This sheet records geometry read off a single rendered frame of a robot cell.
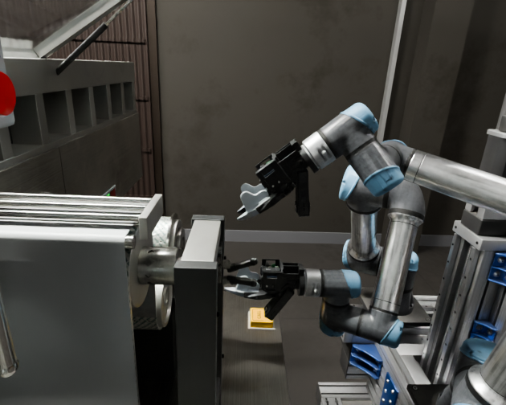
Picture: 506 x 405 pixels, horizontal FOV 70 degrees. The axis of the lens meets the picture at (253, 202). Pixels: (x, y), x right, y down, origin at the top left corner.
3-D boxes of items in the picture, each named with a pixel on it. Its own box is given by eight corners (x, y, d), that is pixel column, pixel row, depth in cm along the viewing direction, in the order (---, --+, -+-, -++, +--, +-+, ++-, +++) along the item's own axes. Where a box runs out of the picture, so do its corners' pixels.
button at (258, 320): (272, 329, 113) (273, 322, 112) (250, 328, 113) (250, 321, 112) (271, 314, 120) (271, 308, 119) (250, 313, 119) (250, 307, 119)
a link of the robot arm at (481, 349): (503, 385, 94) (520, 343, 90) (504, 424, 83) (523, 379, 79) (452, 364, 100) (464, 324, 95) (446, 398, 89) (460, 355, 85)
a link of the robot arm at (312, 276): (314, 286, 105) (320, 304, 97) (299, 286, 105) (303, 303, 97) (317, 263, 102) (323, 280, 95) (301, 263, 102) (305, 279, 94)
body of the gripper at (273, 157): (252, 167, 85) (294, 136, 83) (274, 194, 88) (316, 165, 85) (253, 176, 78) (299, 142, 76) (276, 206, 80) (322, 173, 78)
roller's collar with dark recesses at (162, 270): (174, 292, 60) (173, 259, 58) (138, 292, 60) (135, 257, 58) (181, 272, 66) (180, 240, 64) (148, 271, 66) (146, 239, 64)
